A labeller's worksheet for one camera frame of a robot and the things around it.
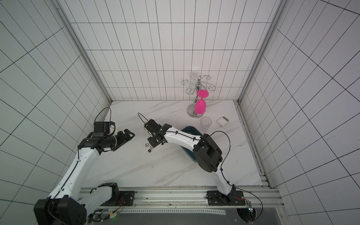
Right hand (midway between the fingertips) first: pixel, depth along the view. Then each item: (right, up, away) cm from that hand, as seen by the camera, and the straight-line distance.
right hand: (149, 143), depth 88 cm
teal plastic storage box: (+25, -5, -4) cm, 25 cm away
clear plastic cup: (+38, +12, +13) cm, 42 cm away
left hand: (-10, +3, -8) cm, 14 cm away
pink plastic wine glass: (+33, +25, +4) cm, 42 cm away
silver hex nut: (-3, -2, +5) cm, 6 cm away
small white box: (+52, +13, +17) cm, 56 cm away
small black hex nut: (0, -5, +2) cm, 6 cm away
